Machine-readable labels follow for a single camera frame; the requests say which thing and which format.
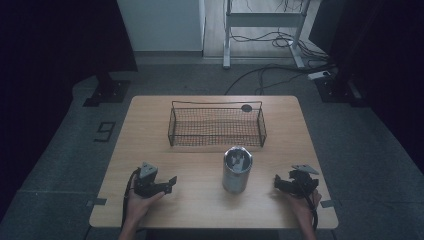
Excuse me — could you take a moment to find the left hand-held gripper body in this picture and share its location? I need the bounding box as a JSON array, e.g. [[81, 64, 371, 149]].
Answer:
[[133, 161, 168, 200]]

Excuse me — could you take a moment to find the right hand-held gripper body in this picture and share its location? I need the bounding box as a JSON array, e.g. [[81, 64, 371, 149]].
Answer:
[[281, 163, 320, 199]]

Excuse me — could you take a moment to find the person's left hand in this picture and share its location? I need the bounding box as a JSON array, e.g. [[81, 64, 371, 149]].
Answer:
[[125, 179, 166, 231]]

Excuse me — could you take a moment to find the person's right hand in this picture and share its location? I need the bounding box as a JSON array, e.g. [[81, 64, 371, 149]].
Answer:
[[285, 189, 323, 229]]

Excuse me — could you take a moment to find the silver metal cup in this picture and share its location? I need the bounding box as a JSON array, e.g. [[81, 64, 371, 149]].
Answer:
[[221, 145, 254, 195]]

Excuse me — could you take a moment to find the black stand base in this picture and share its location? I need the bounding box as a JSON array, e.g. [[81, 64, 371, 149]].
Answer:
[[314, 68, 369, 108], [82, 71, 132, 108]]

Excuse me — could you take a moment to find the white power strip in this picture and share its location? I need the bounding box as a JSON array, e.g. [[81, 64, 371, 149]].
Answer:
[[307, 70, 332, 81]]

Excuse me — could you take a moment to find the dark curtain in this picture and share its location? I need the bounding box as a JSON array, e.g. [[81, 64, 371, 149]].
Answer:
[[0, 0, 139, 221], [308, 0, 424, 174]]

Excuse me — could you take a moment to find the white cabinet panel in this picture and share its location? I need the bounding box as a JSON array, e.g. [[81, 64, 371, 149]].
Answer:
[[116, 0, 207, 53]]

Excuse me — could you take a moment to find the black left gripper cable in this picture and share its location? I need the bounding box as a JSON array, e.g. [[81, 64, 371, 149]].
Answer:
[[120, 167, 142, 231]]

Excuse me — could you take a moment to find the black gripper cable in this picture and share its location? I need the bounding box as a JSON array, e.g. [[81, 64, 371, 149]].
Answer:
[[120, 167, 142, 231], [297, 179, 320, 232]]

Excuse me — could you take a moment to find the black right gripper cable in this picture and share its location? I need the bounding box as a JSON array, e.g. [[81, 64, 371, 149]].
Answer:
[[297, 179, 320, 232]]

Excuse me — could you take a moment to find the black wire mesh basket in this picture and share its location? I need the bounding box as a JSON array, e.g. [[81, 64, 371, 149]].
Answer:
[[167, 100, 269, 149]]

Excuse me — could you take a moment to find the black floor cable bundle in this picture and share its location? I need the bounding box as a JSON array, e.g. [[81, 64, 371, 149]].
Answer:
[[223, 29, 338, 97]]

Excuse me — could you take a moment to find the white metal desk frame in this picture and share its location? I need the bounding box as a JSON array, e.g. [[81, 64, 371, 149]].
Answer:
[[222, 0, 314, 70]]

